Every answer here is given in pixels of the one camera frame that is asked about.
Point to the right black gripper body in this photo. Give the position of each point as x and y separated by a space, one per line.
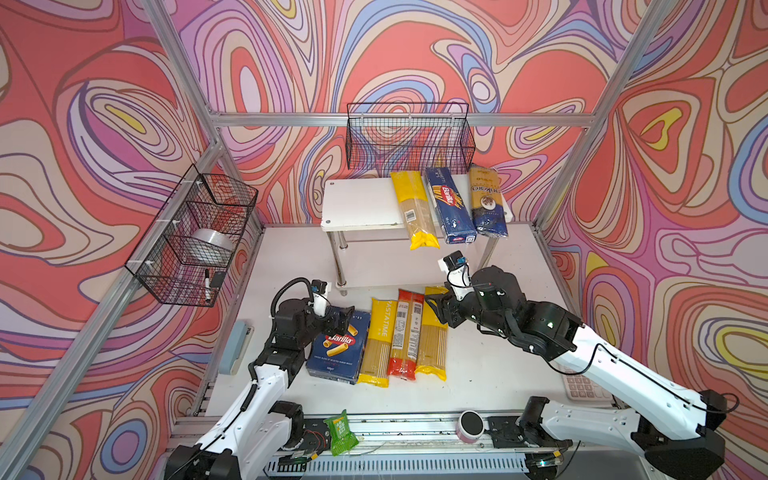
470 309

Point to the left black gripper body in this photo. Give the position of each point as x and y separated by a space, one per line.
313 327

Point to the blue Barilla rigatoni box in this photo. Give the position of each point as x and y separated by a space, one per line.
339 357

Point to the yellow Pastatime spaghetti bag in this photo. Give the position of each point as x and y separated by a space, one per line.
432 351
375 361

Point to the red spaghetti bag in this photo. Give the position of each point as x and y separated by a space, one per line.
406 336

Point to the blue Barilla spaghetti box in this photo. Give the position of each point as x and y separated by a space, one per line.
453 216

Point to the clear blue spaghetti bag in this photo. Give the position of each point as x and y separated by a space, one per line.
487 203

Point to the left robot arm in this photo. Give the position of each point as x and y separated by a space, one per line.
260 423

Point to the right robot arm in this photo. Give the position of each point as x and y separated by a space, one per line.
674 428

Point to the white two-tier shelf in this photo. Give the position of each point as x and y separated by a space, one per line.
370 243

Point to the light blue stapler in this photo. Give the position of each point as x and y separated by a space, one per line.
235 348

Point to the black marker pen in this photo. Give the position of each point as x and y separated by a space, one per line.
207 287

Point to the white pink calculator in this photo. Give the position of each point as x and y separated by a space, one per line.
578 388

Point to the silver tape roll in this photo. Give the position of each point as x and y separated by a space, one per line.
211 247

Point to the green snack packet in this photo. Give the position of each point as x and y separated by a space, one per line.
343 439

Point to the small round speaker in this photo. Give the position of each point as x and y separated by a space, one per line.
469 427

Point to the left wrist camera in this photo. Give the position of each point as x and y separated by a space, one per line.
320 303

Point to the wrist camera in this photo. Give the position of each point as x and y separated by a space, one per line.
320 303
456 269

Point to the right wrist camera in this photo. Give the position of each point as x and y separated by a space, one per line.
456 269

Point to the left black wire basket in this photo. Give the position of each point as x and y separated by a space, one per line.
201 225

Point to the black wire basket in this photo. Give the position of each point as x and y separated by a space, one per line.
201 225
387 137

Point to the back black wire basket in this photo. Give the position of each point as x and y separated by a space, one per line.
387 137

